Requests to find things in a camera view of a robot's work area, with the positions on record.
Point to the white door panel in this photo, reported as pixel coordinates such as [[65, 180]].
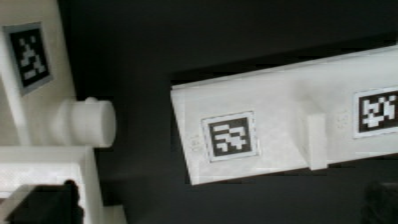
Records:
[[291, 117], [44, 165]]

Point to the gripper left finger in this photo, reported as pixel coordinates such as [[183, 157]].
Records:
[[42, 204]]

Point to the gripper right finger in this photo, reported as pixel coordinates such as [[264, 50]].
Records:
[[378, 212]]

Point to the white cabinet body box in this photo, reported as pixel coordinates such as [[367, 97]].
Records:
[[51, 118]]

